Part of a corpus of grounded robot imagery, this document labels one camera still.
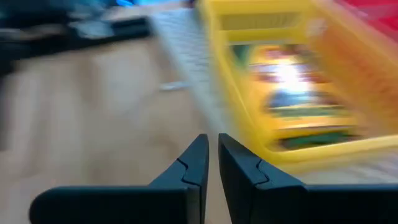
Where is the yellow green crayon box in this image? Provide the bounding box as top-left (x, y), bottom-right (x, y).
top-left (267, 107), bottom-right (363, 151)
top-left (239, 43), bottom-right (343, 110)

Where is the yellow plastic basket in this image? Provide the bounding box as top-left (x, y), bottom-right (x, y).
top-left (198, 0), bottom-right (398, 175)

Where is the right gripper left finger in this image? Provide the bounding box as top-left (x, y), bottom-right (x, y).
top-left (29, 133), bottom-right (210, 224)

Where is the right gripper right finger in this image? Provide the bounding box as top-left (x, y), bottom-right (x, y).
top-left (218, 133), bottom-right (398, 224)

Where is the red plastic basket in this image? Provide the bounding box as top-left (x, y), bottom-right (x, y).
top-left (335, 0), bottom-right (398, 34)

